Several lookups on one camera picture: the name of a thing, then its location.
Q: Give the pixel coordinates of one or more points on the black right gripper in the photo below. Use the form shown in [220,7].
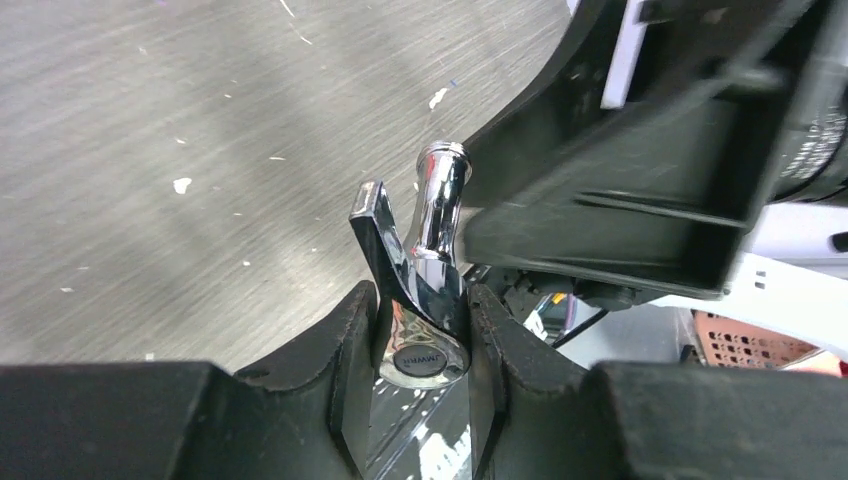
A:
[734,105]

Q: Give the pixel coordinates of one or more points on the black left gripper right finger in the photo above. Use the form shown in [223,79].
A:
[534,414]

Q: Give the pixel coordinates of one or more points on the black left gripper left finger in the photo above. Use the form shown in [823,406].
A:
[300,412]

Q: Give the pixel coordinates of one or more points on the chrome water faucet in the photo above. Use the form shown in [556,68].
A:
[421,352]

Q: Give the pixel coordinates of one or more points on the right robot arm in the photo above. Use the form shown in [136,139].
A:
[805,299]

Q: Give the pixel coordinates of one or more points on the orange perforated basket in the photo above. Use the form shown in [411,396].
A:
[727,343]

